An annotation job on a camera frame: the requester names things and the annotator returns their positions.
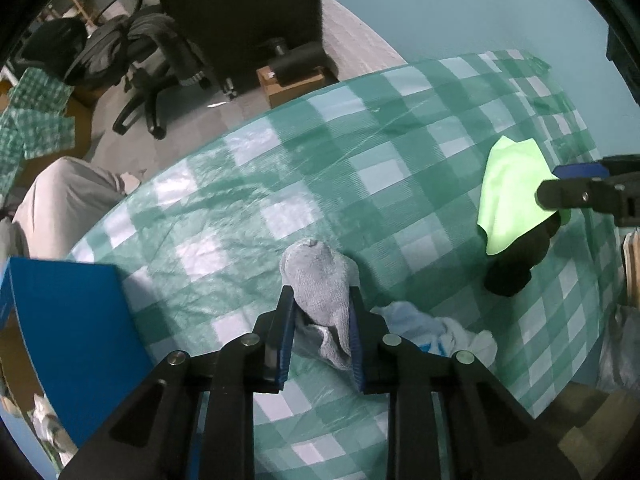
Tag beige bed sheet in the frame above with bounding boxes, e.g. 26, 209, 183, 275
0, 156, 148, 261

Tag grey plastic bag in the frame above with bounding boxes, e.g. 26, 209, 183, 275
597, 305, 640, 396

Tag white and blue sock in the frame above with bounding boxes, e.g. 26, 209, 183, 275
370, 301, 498, 367

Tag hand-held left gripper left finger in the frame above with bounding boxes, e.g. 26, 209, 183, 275
57, 285, 297, 480

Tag wooden plank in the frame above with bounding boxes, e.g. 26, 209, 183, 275
621, 229, 640, 307

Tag blue-rimmed cardboard box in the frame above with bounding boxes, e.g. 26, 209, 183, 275
0, 256, 156, 480

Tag green checked cloth cover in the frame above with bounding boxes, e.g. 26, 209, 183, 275
0, 66, 76, 206

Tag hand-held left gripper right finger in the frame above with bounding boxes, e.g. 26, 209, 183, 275
348, 285, 583, 480

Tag dark grey garment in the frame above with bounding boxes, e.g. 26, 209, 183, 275
122, 12, 201, 86

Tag black cylindrical device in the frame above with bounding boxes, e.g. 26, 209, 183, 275
252, 37, 337, 81

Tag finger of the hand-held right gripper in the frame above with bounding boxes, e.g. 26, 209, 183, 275
552, 155, 640, 181
537, 176, 640, 227

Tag green checked tablecloth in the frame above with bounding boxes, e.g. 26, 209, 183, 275
65, 49, 621, 480

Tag black office chair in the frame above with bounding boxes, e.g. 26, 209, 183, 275
65, 0, 208, 140

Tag small brown cardboard box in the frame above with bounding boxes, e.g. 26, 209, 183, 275
256, 65, 341, 109

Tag black sock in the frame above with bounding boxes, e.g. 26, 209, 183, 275
482, 212, 562, 298

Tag neon green cloth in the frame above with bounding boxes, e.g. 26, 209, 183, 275
475, 136, 572, 256

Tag light grey sock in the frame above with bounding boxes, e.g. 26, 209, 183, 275
279, 239, 362, 372

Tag black backpack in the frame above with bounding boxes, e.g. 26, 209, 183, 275
20, 17, 88, 68

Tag black hanging coats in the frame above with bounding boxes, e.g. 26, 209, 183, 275
142, 0, 326, 91

